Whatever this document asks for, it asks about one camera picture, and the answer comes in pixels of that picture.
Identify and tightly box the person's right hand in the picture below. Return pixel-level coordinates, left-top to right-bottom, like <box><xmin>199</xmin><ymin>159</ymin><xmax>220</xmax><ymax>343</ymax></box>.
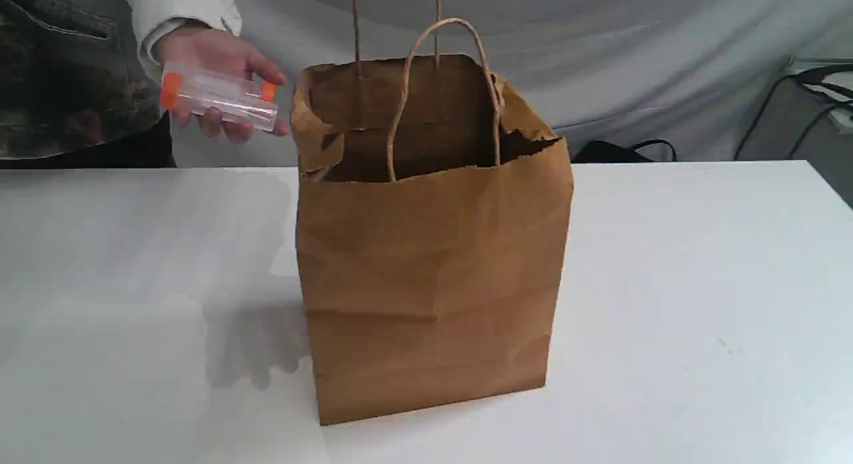
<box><xmin>156</xmin><ymin>27</ymin><xmax>292</xmax><ymax>144</ymax></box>

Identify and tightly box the clear tube with orange caps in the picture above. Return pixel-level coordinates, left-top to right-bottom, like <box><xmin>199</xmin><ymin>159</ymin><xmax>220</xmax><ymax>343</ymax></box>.
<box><xmin>159</xmin><ymin>65</ymin><xmax>279</xmax><ymax>132</ymax></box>

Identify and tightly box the brown paper bag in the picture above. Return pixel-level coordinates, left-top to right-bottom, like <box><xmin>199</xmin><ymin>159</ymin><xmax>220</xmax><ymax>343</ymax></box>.
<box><xmin>291</xmin><ymin>7</ymin><xmax>574</xmax><ymax>425</ymax></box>

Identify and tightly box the white sleeved forearm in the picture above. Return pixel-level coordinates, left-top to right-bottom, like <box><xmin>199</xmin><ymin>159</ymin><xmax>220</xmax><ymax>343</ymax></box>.
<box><xmin>126</xmin><ymin>0</ymin><xmax>243</xmax><ymax>83</ymax></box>

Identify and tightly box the person's camouflage clothed torso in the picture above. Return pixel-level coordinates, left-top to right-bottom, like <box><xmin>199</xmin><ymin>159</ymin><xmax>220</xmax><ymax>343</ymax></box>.
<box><xmin>1</xmin><ymin>0</ymin><xmax>175</xmax><ymax>169</ymax></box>

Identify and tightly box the white backdrop cloth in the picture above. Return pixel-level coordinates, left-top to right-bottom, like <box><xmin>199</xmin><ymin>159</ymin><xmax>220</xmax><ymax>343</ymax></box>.
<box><xmin>173</xmin><ymin>0</ymin><xmax>851</xmax><ymax>167</ymax></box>

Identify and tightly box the black cable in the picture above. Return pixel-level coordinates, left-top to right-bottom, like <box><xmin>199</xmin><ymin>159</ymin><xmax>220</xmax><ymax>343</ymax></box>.
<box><xmin>734</xmin><ymin>65</ymin><xmax>853</xmax><ymax>161</ymax></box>

